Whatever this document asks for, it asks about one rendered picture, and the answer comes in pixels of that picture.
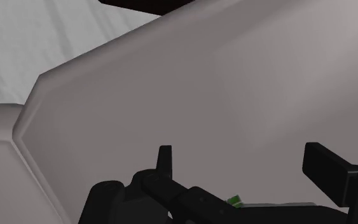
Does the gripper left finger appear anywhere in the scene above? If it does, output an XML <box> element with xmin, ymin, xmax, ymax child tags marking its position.
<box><xmin>78</xmin><ymin>144</ymin><xmax>240</xmax><ymax>224</ymax></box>

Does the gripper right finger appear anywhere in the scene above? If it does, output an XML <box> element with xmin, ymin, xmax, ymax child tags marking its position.
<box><xmin>301</xmin><ymin>142</ymin><xmax>358</xmax><ymax>224</ymax></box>

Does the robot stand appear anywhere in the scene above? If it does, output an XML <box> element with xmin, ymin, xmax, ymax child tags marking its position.
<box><xmin>98</xmin><ymin>0</ymin><xmax>196</xmax><ymax>17</ymax></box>

